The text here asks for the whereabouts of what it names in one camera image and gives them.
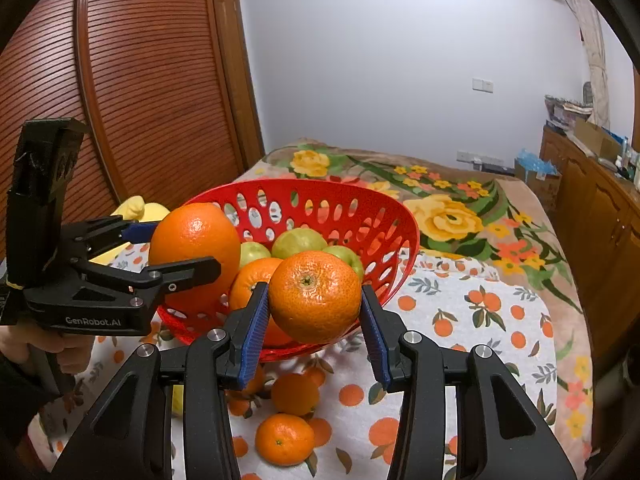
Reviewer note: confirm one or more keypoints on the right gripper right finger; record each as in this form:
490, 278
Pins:
501, 434

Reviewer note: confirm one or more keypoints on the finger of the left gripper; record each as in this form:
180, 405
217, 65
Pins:
125, 232
153, 283

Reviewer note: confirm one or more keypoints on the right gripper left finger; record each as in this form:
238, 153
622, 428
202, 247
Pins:
126, 433

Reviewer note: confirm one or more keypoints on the large orange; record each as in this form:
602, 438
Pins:
194, 231
242, 289

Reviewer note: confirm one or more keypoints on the yellow-green lemon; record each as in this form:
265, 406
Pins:
297, 240
177, 400

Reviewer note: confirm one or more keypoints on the small mandarin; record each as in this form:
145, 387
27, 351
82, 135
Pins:
314, 297
295, 394
284, 440

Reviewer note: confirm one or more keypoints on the green apple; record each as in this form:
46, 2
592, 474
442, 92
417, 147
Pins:
252, 251
349, 257

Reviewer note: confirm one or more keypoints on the person's left hand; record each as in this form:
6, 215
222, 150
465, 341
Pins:
72, 351

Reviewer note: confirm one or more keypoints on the yellow Pikachu plush toy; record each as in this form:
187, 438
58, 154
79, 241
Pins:
134, 208

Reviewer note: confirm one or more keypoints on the red perforated plastic basket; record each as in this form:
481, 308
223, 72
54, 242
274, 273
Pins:
381, 230

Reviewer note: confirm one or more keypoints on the orange-print white tablecloth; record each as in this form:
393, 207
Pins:
125, 435

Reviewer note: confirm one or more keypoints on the brown louvered wardrobe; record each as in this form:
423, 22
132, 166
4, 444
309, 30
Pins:
163, 86

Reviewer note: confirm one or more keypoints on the floral bed blanket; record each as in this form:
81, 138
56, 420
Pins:
490, 269

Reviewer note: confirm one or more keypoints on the wooden sideboard cabinet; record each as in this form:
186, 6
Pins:
596, 217

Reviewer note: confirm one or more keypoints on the cardboard box with blue bags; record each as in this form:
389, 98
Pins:
542, 178

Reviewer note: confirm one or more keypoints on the cardboard box on cabinet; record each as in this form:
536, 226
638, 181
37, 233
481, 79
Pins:
597, 140

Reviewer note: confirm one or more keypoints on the beige curtain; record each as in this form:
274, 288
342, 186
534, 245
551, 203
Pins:
588, 19

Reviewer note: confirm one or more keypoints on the white wall socket strip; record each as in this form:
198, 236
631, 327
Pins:
478, 159

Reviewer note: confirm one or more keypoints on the white wall switch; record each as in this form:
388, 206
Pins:
482, 85

